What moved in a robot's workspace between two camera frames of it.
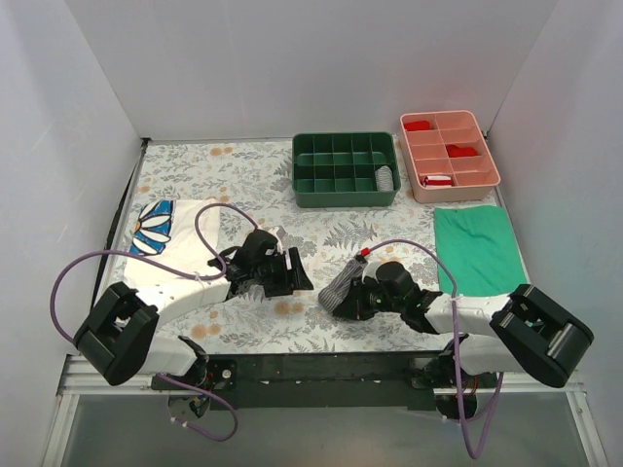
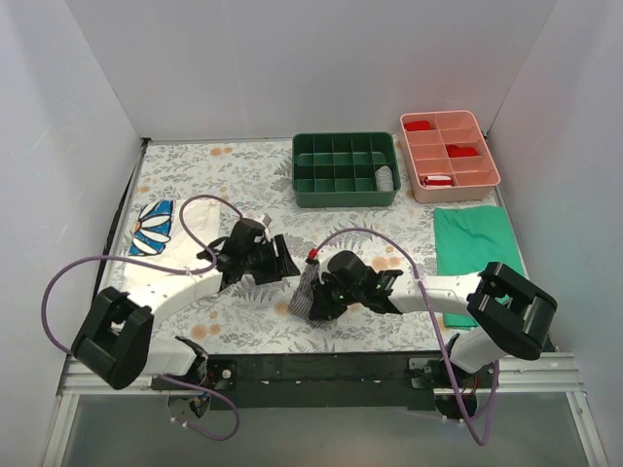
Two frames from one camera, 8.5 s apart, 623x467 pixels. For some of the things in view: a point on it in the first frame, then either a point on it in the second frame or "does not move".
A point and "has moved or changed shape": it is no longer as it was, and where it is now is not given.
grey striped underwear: x=335 y=294 has moved or changed shape
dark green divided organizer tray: x=338 y=169 does not move
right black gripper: x=358 y=298 to x=322 y=299
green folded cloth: x=479 y=244 does not move
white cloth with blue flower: x=167 y=229 does not move
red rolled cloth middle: x=453 y=150 does not move
